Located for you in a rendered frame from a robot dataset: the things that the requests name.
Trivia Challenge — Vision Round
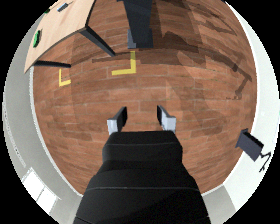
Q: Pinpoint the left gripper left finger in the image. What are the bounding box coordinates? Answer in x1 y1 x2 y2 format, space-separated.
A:
106 106 128 136

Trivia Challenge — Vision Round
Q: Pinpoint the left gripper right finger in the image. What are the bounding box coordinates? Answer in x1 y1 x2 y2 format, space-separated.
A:
156 104 177 134

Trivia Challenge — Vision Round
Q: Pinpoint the jointed stand on dark box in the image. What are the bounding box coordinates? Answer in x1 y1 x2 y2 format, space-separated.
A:
234 128 273 173

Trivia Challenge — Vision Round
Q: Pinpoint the white window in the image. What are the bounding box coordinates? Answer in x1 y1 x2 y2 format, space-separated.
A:
22 168 60 213

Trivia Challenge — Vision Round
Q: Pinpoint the wooden table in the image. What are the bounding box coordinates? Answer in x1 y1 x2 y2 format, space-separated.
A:
23 0 117 75

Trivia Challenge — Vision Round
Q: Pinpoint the green block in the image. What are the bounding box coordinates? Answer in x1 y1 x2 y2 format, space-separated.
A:
33 29 43 48

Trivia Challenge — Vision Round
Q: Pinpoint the blue box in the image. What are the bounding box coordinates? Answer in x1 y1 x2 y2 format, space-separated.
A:
55 1 74 13

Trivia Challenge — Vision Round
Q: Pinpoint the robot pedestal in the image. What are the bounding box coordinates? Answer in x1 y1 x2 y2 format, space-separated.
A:
116 0 155 50

